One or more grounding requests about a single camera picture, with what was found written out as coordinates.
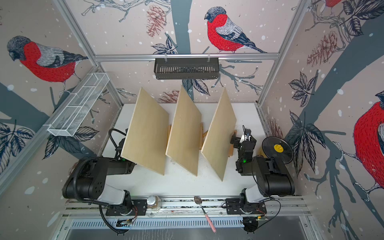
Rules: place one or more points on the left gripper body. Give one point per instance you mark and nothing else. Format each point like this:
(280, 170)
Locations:
(122, 141)

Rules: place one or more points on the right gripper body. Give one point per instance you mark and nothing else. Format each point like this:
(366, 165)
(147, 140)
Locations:
(239, 145)

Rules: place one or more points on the plywood board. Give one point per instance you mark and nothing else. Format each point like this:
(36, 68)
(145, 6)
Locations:
(216, 146)
(185, 135)
(147, 137)

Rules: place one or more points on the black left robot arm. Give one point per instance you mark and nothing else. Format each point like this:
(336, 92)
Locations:
(87, 182)

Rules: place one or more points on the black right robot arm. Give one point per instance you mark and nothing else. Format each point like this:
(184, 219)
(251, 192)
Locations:
(268, 170)

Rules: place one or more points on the right wooden easel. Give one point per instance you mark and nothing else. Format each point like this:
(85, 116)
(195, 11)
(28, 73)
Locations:
(231, 150)

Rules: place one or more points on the wooden easel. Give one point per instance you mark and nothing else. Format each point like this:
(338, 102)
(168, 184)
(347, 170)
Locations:
(231, 150)
(202, 135)

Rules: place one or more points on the middle wooden easel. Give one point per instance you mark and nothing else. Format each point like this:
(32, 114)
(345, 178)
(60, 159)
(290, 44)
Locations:
(202, 135)

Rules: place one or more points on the black disc yellow knob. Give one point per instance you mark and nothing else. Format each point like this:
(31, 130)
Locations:
(277, 148)

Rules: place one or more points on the small glass jar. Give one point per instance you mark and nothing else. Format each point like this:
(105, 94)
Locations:
(153, 203)

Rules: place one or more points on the small circuit board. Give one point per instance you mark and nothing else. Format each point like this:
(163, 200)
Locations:
(124, 223)

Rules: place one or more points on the black hanging basket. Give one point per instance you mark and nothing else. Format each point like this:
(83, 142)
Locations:
(187, 68)

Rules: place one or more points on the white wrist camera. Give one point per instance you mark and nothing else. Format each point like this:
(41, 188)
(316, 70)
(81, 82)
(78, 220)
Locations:
(246, 137)

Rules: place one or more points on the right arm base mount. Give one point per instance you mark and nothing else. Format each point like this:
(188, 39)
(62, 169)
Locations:
(235, 206)

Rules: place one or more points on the white wire mesh basket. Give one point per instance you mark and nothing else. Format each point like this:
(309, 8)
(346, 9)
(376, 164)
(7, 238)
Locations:
(71, 117)

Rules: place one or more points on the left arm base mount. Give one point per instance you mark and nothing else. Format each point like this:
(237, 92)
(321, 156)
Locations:
(134, 208)

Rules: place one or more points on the spoon with pink handle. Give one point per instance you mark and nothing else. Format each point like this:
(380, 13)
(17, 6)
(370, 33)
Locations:
(199, 202)

